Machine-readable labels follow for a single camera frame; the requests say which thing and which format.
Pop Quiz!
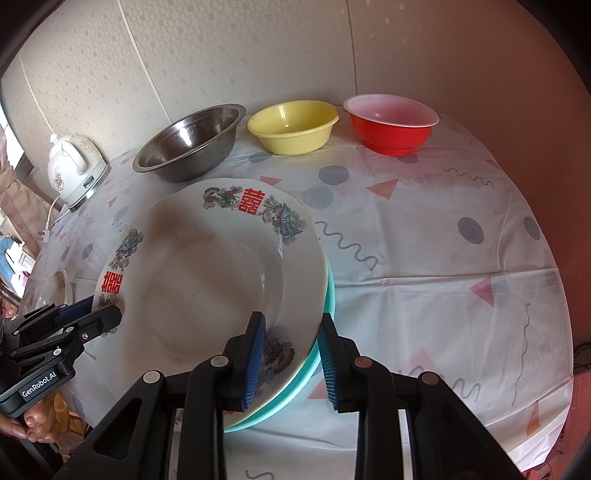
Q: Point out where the teal plate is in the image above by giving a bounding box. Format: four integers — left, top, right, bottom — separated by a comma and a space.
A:
224, 263, 337, 433

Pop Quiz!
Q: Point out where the stainless steel bowl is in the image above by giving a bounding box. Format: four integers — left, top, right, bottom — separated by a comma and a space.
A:
133, 104, 247, 183

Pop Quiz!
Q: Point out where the person's left hand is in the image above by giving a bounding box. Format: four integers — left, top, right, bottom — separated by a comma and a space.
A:
0, 396, 64, 444

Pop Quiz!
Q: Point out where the pink striped curtain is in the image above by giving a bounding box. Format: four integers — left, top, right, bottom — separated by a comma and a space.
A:
0, 159, 52, 243

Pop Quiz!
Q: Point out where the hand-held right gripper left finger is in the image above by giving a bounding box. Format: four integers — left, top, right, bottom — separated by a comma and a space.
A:
53, 311, 269, 480

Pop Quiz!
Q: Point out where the white kettle power cord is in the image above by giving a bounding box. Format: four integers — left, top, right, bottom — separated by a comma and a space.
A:
39, 198, 64, 243

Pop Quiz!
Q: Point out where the white plate with rose print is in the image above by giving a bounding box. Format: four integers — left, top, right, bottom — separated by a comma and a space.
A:
34, 269, 75, 319

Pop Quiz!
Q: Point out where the white plate with bird print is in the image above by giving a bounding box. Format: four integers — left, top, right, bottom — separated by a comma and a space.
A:
92, 178, 329, 428

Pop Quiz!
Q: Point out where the yellow plastic bowl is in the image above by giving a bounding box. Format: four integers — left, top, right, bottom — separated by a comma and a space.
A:
247, 100, 340, 155

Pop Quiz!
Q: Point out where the blue padded object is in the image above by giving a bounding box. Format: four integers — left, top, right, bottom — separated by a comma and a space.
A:
0, 235, 29, 278

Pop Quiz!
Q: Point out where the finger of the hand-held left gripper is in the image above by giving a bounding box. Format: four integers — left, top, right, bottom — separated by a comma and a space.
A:
10, 305, 123, 366
9, 295, 96, 337

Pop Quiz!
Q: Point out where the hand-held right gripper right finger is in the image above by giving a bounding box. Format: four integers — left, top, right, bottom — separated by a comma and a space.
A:
316, 313, 522, 480

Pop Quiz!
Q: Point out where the white electric kettle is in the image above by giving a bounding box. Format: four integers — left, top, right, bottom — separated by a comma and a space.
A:
46, 134, 112, 212

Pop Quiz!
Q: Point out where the red plastic bowl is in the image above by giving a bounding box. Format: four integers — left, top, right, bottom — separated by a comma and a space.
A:
343, 93, 440, 157

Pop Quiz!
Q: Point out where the white printed tablecloth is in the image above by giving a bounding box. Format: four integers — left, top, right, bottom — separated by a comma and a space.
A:
23, 104, 575, 480

